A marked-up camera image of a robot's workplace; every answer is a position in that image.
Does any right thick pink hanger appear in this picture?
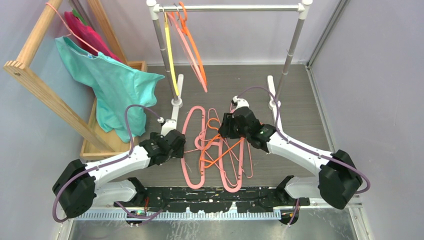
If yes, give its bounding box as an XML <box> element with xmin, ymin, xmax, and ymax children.
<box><xmin>207</xmin><ymin>133</ymin><xmax>245</xmax><ymax>193</ymax></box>

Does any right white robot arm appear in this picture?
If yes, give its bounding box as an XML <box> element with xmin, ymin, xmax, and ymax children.
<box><xmin>218</xmin><ymin>106</ymin><xmax>363</xmax><ymax>210</ymax></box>

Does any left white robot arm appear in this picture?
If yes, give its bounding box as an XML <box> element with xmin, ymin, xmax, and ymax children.
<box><xmin>52</xmin><ymin>129</ymin><xmax>186</xmax><ymax>223</ymax></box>

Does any pink metal-hook hanger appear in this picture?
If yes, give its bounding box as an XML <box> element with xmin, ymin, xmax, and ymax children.
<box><xmin>164</xmin><ymin>1</ymin><xmax>208</xmax><ymax>96</ymax></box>

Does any magenta garment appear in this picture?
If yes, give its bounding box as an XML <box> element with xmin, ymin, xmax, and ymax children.
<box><xmin>64</xmin><ymin>11</ymin><xmax>121</xmax><ymax>62</ymax></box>

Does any orange plastic hanger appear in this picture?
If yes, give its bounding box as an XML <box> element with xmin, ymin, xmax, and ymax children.
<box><xmin>168</xmin><ymin>1</ymin><xmax>208</xmax><ymax>93</ymax></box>

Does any yellow hanger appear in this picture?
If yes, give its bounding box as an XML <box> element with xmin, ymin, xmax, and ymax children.
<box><xmin>163</xmin><ymin>12</ymin><xmax>180</xmax><ymax>97</ymax></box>

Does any thick pink hanger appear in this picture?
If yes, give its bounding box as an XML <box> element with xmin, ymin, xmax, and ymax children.
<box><xmin>207</xmin><ymin>133</ymin><xmax>245</xmax><ymax>193</ymax></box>
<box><xmin>180</xmin><ymin>105</ymin><xmax>207</xmax><ymax>190</ymax></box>

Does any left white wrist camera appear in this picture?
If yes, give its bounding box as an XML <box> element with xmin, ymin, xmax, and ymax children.
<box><xmin>157</xmin><ymin>117</ymin><xmax>177</xmax><ymax>136</ymax></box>

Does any left thick pink hanger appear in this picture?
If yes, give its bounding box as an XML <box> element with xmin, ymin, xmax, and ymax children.
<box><xmin>180</xmin><ymin>105</ymin><xmax>207</xmax><ymax>190</ymax></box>

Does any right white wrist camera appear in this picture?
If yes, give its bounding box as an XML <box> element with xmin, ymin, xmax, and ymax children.
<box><xmin>230</xmin><ymin>95</ymin><xmax>250</xmax><ymax>113</ymax></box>

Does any white metal clothes rack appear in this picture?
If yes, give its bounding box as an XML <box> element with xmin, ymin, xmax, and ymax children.
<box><xmin>146</xmin><ymin>0</ymin><xmax>313</xmax><ymax>131</ymax></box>

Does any teal t-shirt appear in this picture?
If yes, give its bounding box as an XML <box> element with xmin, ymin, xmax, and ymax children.
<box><xmin>55</xmin><ymin>36</ymin><xmax>164</xmax><ymax>143</ymax></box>

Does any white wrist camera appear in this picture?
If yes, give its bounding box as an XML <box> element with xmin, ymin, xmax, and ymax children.
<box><xmin>157</xmin><ymin>117</ymin><xmax>177</xmax><ymax>136</ymax></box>
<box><xmin>230</xmin><ymin>95</ymin><xmax>250</xmax><ymax>113</ymax></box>

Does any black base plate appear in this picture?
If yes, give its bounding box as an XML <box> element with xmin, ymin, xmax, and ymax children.
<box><xmin>109</xmin><ymin>186</ymin><xmax>310</xmax><ymax>224</ymax></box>

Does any thin pink wire hanger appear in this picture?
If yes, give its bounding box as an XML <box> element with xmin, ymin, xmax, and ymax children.
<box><xmin>45</xmin><ymin>2</ymin><xmax>99</xmax><ymax>54</ymax></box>

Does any wooden clothes rack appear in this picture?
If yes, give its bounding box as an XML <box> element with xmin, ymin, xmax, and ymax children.
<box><xmin>3</xmin><ymin>0</ymin><xmax>149</xmax><ymax>161</ymax></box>

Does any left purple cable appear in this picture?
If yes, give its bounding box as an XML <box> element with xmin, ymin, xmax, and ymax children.
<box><xmin>52</xmin><ymin>104</ymin><xmax>165</xmax><ymax>223</ymax></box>

